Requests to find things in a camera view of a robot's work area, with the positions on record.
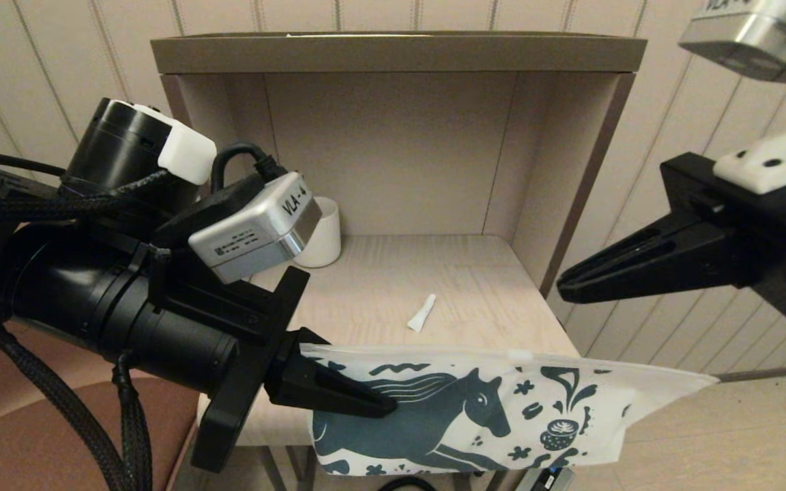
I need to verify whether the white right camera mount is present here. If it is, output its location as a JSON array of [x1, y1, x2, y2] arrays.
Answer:
[[714, 89, 786, 195]]

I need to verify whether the black looped floor cable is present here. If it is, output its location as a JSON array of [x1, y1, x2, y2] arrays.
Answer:
[[379, 477, 436, 491]]

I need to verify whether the black left camera cable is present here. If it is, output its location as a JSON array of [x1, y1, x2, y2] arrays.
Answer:
[[212, 142, 288, 198]]

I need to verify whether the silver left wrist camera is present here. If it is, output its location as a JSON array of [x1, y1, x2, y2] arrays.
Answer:
[[188, 172, 322, 284]]

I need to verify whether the white horse-print zip pouch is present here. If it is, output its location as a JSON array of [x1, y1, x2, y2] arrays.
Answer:
[[300, 343, 720, 476]]

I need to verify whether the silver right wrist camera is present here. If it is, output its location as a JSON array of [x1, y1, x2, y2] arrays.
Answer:
[[678, 0, 786, 87]]

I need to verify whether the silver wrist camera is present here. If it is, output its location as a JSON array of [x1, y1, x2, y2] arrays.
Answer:
[[678, 0, 786, 87], [188, 172, 322, 284]]

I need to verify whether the small white toothpaste tube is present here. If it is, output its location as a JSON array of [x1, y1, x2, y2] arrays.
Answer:
[[407, 294, 437, 333]]

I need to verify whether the beige wooden hutch desk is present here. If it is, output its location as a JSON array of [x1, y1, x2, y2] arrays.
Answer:
[[151, 31, 647, 491]]

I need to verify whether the white ribbed ceramic mug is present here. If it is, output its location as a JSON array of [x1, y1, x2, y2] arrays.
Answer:
[[294, 196, 343, 268]]

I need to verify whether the grey power adapter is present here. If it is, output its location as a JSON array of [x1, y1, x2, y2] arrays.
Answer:
[[514, 467, 574, 491]]

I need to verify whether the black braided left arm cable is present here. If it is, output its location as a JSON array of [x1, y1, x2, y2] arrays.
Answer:
[[0, 307, 155, 491]]

